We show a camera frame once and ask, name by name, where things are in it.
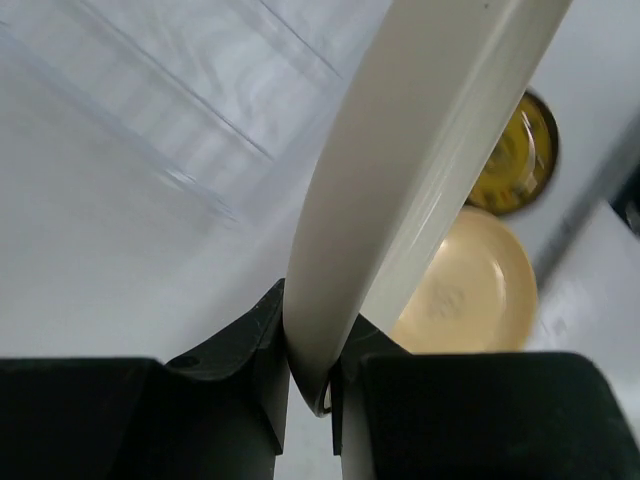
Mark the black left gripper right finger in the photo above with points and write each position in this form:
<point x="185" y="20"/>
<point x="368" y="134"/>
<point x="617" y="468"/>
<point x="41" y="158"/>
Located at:
<point x="533" y="415"/>

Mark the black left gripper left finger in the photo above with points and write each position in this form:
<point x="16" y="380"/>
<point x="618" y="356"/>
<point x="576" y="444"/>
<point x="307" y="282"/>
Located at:
<point x="217" y="411"/>

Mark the yellow plate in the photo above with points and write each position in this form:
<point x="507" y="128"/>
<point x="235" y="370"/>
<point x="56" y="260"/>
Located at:
<point x="479" y="293"/>

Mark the cream white plate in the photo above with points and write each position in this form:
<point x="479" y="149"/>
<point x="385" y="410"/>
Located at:
<point x="427" y="104"/>

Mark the white wire dish rack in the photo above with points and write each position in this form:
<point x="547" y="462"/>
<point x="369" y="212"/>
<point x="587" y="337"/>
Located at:
<point x="216" y="107"/>

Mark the aluminium table frame rail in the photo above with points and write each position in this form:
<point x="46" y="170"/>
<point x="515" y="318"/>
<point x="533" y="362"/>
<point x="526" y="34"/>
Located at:
<point x="616" y="181"/>

